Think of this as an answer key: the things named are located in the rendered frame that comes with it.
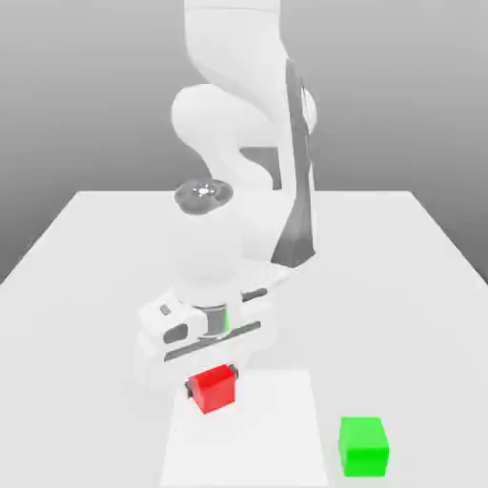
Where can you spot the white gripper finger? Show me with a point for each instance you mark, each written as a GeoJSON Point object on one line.
{"type": "Point", "coordinates": [233, 370]}
{"type": "Point", "coordinates": [188, 389]}

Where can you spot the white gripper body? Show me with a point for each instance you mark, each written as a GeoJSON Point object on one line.
{"type": "Point", "coordinates": [213, 352]}

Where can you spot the small red cube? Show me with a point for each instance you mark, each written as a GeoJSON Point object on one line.
{"type": "Point", "coordinates": [213, 390]}

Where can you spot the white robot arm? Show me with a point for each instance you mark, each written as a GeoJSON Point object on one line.
{"type": "Point", "coordinates": [213, 244]}

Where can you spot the small green cube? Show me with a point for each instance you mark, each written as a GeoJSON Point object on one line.
{"type": "Point", "coordinates": [363, 448]}

